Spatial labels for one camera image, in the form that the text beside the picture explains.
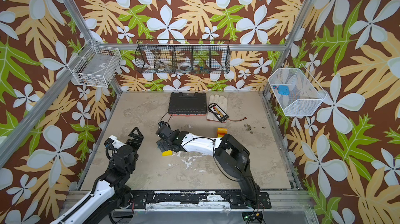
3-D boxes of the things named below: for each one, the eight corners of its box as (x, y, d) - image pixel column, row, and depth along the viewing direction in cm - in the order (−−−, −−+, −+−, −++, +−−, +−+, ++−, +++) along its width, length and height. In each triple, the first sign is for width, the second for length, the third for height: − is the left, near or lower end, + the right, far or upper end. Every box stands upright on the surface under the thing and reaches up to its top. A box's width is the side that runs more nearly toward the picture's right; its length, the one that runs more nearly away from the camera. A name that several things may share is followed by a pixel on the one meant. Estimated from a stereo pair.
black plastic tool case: (168, 117, 107) (167, 112, 103) (171, 96, 120) (170, 91, 116) (206, 117, 107) (207, 112, 103) (206, 96, 120) (206, 91, 116)
